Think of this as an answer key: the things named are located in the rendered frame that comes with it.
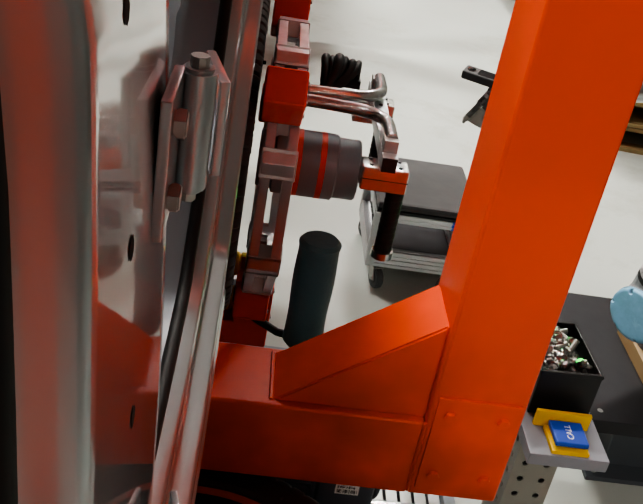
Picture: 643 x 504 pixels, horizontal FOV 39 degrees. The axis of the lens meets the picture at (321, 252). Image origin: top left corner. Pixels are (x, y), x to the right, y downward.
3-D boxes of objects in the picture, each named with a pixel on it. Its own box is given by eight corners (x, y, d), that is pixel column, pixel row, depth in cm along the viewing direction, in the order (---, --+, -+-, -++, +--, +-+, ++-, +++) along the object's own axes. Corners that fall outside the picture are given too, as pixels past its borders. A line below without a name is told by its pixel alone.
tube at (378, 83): (297, 73, 201) (304, 26, 196) (382, 86, 203) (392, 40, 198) (296, 101, 186) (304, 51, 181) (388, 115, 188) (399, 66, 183)
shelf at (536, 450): (489, 340, 224) (493, 330, 222) (556, 349, 225) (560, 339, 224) (526, 464, 186) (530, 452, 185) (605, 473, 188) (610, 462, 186)
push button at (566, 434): (546, 427, 192) (549, 418, 191) (578, 430, 193) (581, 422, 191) (553, 449, 186) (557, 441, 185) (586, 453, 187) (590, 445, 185)
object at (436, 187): (354, 230, 351) (370, 150, 334) (445, 243, 354) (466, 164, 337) (359, 290, 314) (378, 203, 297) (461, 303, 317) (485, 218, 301)
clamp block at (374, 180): (357, 178, 178) (362, 153, 175) (402, 184, 179) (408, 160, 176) (358, 189, 173) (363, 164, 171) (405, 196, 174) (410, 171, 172)
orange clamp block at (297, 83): (263, 85, 166) (267, 63, 157) (306, 92, 166) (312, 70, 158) (259, 121, 164) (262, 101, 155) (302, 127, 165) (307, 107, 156)
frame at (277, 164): (250, 210, 228) (280, -6, 201) (276, 213, 228) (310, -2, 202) (235, 337, 181) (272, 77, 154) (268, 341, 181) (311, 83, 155)
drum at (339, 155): (255, 172, 200) (264, 112, 193) (350, 185, 202) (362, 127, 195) (252, 201, 188) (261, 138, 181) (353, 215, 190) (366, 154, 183)
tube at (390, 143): (296, 105, 184) (304, 55, 179) (389, 119, 186) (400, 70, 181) (295, 140, 169) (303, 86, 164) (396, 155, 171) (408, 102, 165)
